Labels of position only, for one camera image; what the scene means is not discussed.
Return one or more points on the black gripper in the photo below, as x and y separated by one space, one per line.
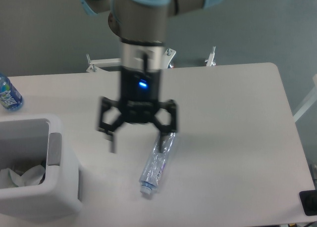
139 104

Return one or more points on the crushed clear plastic bottle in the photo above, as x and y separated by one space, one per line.
156 163

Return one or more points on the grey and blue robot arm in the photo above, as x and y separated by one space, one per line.
141 27

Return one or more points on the white trash can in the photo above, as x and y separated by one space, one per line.
31 140

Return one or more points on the blue labelled water bottle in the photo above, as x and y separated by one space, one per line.
10 98

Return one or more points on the black device at table edge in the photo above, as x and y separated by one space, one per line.
309 202

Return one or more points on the white clamp bracket with screw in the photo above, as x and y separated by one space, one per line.
211 59

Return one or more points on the white frame at right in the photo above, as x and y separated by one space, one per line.
308 101

